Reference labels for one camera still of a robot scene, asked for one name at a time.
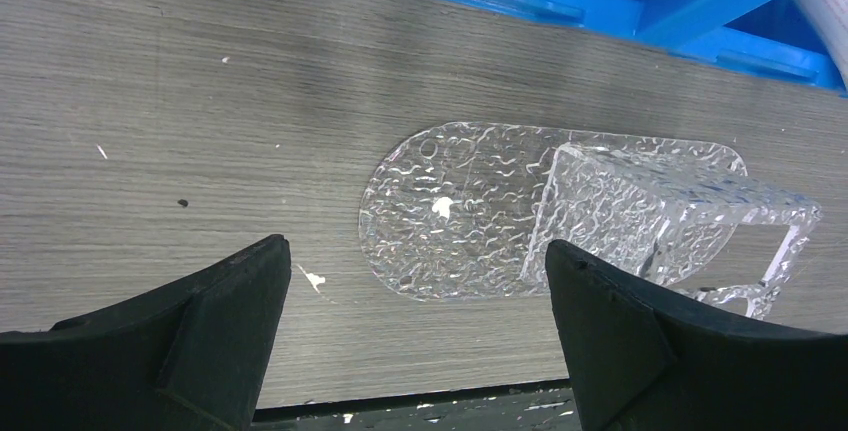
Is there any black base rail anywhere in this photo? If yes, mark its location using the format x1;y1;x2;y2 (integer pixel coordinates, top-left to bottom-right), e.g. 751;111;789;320
250;380;581;431

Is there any clear acrylic toothbrush holder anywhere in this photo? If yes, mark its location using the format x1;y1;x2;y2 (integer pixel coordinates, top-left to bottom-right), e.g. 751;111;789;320
520;144;821;319

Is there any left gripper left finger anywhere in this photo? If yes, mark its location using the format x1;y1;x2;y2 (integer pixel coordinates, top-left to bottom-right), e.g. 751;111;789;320
1;234;292;430

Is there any white toothpaste tube red cap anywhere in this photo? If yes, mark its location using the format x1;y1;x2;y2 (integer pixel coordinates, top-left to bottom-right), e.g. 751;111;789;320
794;0;847;85

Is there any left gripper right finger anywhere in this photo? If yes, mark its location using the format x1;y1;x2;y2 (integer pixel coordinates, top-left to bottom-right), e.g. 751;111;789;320
545;240;847;430

